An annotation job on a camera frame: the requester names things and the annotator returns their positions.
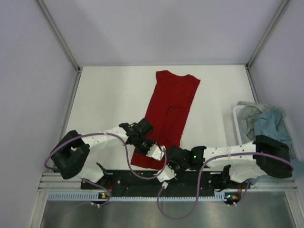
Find red t shirt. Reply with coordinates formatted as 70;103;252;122
130;70;201;170

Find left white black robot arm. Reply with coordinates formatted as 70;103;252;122
51;118;163;188

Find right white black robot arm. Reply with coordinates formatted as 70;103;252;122
167;135;294;188

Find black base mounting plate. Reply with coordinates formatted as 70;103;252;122
80;169;250;197

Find white laundry basket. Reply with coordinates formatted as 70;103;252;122
233;101;301;161

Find light blue t shirt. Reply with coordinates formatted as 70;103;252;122
250;106;304;186

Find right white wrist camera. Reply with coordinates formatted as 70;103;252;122
156;165;176;189

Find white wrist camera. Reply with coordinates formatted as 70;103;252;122
146;144;166;161
156;165;176;189

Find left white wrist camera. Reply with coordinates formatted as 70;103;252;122
146;144;166;161

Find left aluminium frame post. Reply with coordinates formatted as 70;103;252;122
35;0;81;72

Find aluminium frame post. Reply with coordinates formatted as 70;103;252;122
35;0;81;72
246;0;291;69

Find light blue cable duct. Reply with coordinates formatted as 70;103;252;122
47;191;237;202

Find right aluminium frame post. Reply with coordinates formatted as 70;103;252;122
246;0;291;69

